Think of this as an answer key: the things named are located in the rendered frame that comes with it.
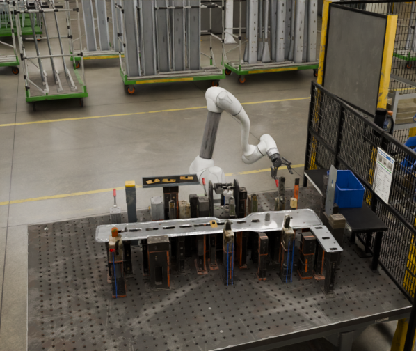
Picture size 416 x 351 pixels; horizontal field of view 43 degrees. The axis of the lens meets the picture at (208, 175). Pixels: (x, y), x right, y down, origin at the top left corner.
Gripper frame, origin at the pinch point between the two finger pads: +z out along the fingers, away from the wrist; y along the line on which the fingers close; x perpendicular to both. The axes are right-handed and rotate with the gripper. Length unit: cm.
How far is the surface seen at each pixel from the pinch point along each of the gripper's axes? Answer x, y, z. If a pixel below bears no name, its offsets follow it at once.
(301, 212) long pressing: -38, 21, 50
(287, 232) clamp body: -68, 24, 69
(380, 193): -18, 65, 63
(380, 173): -22, 73, 54
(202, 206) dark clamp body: -86, -15, 28
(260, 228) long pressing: -70, 9, 58
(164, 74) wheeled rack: 263, -280, -493
